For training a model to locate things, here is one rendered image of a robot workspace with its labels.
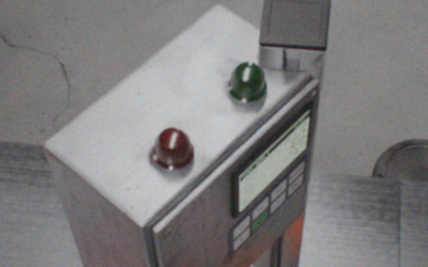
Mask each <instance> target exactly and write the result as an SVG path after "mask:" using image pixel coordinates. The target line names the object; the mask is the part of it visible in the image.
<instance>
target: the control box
mask: <svg viewBox="0 0 428 267"><path fill-rule="evenodd" d="M260 32H261V29H259V28H257V27H256V26H254V25H252V24H251V23H250V22H249V21H247V20H244V19H243V18H242V17H240V16H239V15H237V14H235V13H234V12H232V11H231V10H230V9H229V8H225V7H224V6H223V5H221V4H217V5H215V6H213V7H212V8H210V9H209V10H208V11H207V12H206V13H205V14H203V15H201V16H200V18H199V19H197V20H196V21H194V23H193V24H192V25H190V26H188V28H186V29H185V30H184V31H182V32H181V33H180V34H178V35H177V36H176V37H175V38H173V39H172V40H171V41H170V42H169V43H168V44H166V45H165V46H164V47H163V48H162V49H161V50H160V51H157V53H155V54H154V55H153V56H152V57H150V58H149V59H147V60H146V61H145V63H142V64H141V65H140V66H139V67H138V68H136V69H135V70H134V72H132V73H131V74H129V75H128V76H127V77H126V78H125V79H123V80H122V81H120V82H119V83H118V84H116V85H115V87H113V88H111V89H110V90H109V91H108V92H107V93H106V94H104V95H103V97H102V98H100V99H98V100H97V101H96V102H95V103H94V104H92V105H91V106H89V107H88V108H87V109H86V110H85V111H83V112H82V113H80V114H79V116H78V117H76V118H75V119H73V121H72V122H71V123H68V124H67V125H66V126H65V127H64V128H63V129H60V131H59V132H57V133H56V134H55V135H53V136H52V137H51V138H50V139H49V140H48V141H47V142H46V143H45V144H44V151H45V153H46V155H47V159H48V164H49V166H50V168H51V171H52V175H53V177H54V182H55V184H56V186H57V189H58V192H59V195H60V199H61V202H62V204H63V208H64V210H65V213H66V217H67V220H68V222H69V226H70V228H71V231H72V235H73V238H74V241H75V244H76V246H77V249H78V253H79V256H80V259H81V262H82V264H83V266H84V267H250V266H251V265H252V264H253V263H254V262H255V261H256V260H257V259H258V258H259V257H260V256H261V255H262V254H263V253H264V252H265V251H267V249H268V248H269V247H270V246H271V245H273V243H274V242H275V241H276V240H277V239H278V238H279V237H280V236H281V235H282V234H283V233H284V232H285V231H286V230H287V229H288V228H289V227H290V226H291V225H292V224H293V223H294V222H295V221H296V220H297V219H298V218H299V217H300V216H301V215H302V214H303V213H304V207H305V196H306V190H307V184H308V177H309V171H310V154H311V148H312V142H313V136H314V130H315V124H316V107H317V101H318V95H319V89H320V82H321V81H320V80H319V79H312V75H311V74H310V73H307V72H305V71H299V60H298V59H290V58H284V60H283V68H282V69H280V68H262V70H263V72H264V74H265V81H266V85H267V91H266V99H265V100H264V101H263V102H261V103H260V105H255V106H240V105H236V104H235V103H234V102H233V101H231V99H230V97H229V95H228V83H229V81H230V76H231V73H232V71H233V69H234V68H236V66H238V65H239V64H240V63H246V62H250V63H255V64H257V65H258V52H259V38H260ZM310 99H311V100H313V102H314V106H313V112H312V118H311V125H310V142H309V148H307V149H306V150H305V151H304V152H303V154H301V155H300V156H299V157H298V158H297V160H295V161H294V162H293V163H292V164H291V166H289V167H288V168H287V169H286V170H285V172H283V173H281V174H280V175H279V177H277V178H276V179H275V180H274V181H273V182H272V184H270V185H269V186H268V187H267V188H266V190H264V191H263V192H262V193H261V195H260V196H258V197H257V198H256V199H255V201H254V202H252V203H251V204H250V205H249V207H248V208H246V209H245V210H244V211H243V213H241V214H239V215H238V216H237V217H236V219H234V218H232V216H231V174H232V173H233V172H235V171H236V169H237V168H238V167H239V166H241V165H242V164H243V163H244V162H245V161H246V160H248V159H249V157H250V156H251V155H252V154H254V153H255V151H256V150H258V149H259V148H260V147H261V146H262V145H263V144H264V143H265V142H266V141H267V140H268V139H269V138H270V137H271V136H272V135H273V134H274V133H275V132H276V131H277V130H278V129H279V128H280V127H281V126H282V125H284V124H285V123H286V122H287V121H288V120H289V119H290V118H291V117H292V116H293V115H294V114H295V113H296V112H298V111H299V110H300V109H301V108H302V107H303V105H305V104H306V103H307V102H308V101H309V100H310ZM166 128H179V129H182V130H183V131H185V132H186V133H187V134H188V135H189V138H190V142H191V143H192V145H193V146H194V152H195V159H194V164H193V165H192V166H191V167H190V168H189V169H188V171H186V172H182V173H179V174H168V173H165V172H161V171H160V170H159V169H158V167H157V166H156V165H155V162H154V160H153V149H154V147H155V140H156V137H157V135H158V134H159V133H160V132H161V131H163V130H164V129H166ZM306 154H308V155H309V156H308V162H307V169H306V175H305V183H304V184H303V185H302V186H301V187H300V188H299V189H298V190H297V191H296V192H295V193H294V194H293V195H292V196H291V197H290V198H289V199H288V200H287V201H286V202H285V203H284V204H283V205H282V206H281V207H280V208H279V209H278V210H277V211H276V212H275V213H274V214H273V215H272V216H271V217H270V218H269V219H268V220H267V221H266V222H265V223H264V224H263V225H262V226H261V227H260V228H259V229H258V230H257V231H256V232H255V233H254V234H253V235H252V236H251V237H250V238H249V239H248V240H247V241H246V242H245V243H244V244H243V245H242V246H241V247H240V248H239V249H238V250H237V251H236V252H235V253H234V254H233V255H232V256H231V257H230V256H229V231H230V229H231V228H232V227H233V226H235V225H236V223H237V222H238V221H240V220H241V219H242V218H243V216H244V215H245V214H247V213H248V212H249V210H250V209H251V208H253V207H254V206H255V204H256V203H257V202H259V201H260V200H261V198H262V197H263V196H265V195H266V193H267V192H268V191H269V190H271V189H272V187H273V186H274V185H275V184H278V183H279V181H280V180H281V179H282V178H283V177H285V175H286V174H287V173H288V172H290V171H291V169H292V168H293V167H294V166H296V165H297V163H298V162H299V161H300V160H302V159H303V157H304V156H305V155H306Z"/></svg>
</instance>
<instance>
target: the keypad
mask: <svg viewBox="0 0 428 267"><path fill-rule="evenodd" d="M308 156H309V155H308V154H306V155H305V156H304V157H303V159H302V160H300V161H299V162H298V163H297V165H296V166H294V167H293V168H292V169H291V171H290V172H288V173H287V174H286V175H285V177H283V178H282V179H281V180H280V181H279V183H278V184H275V185H274V186H273V187H272V189H271V190H269V191H268V192H267V193H266V195H265V196H263V197H262V198H261V200H260V201H259V202H257V203H256V204H255V206H254V207H253V208H251V209H250V210H249V212H248V213H247V214H245V215H244V216H243V218H242V219H241V220H240V221H238V222H237V223H236V225H235V226H233V227H232V228H231V229H230V231H229V256H230V257H231V256H232V255H233V254H234V253H235V252H236V251H237V250H238V249H239V248H240V247H241V246H242V245H243V244H244V243H245V242H246V241H247V240H248V239H249V238H250V237H251V236H252V235H253V234H254V233H255V232H256V231H257V230H258V229H259V228H260V227H261V226H262V225H263V224H264V223H265V222H266V221H267V220H268V219H269V218H270V217H271V216H272V215H273V214H274V213H275V212H276V211H277V210H278V209H279V208H280V207H281V206H282V205H283V204H284V203H285V202H286V201H287V200H288V199H289V198H290V197H291V196H292V195H293V194H294V193H295V192H296V191H297V190H298V189H299V188H300V187H301V186H302V185H303V184H304V183H305V175H306V169H307V162H308Z"/></svg>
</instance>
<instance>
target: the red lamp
mask: <svg viewBox="0 0 428 267"><path fill-rule="evenodd" d="M194 159H195V152H194V146H193V145H192V143H191V142H190V138H189V135H188V134H187V133H186V132H185V131H183V130H182V129H179V128H166V129H164V130H163V131H161V132H160V133H159V134H158V135H157V137H156V140H155V147H154V149H153V160H154V162H155V165H156V166H157V167H158V169H159V170H160V171H161V172H165V173H168V174H179V173H182V172H186V171H188V169H189V168H190V167H191V166H192V165H193V164H194Z"/></svg>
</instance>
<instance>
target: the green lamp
mask: <svg viewBox="0 0 428 267"><path fill-rule="evenodd" d="M266 91H267V85H266V81H265V74H264V72H263V70H262V68H260V67H259V66H258V65H257V64H255V63H250V62H246V63H240V64H239V65H238V66H236V68H234V69H233V71H232V73H231V76H230V81H229V83H228V95H229V97H230V99H231V101H233V102H234V103H235V104H236V105H240V106H255V105H260V103H261V102H263V101H264V100H265V99H266Z"/></svg>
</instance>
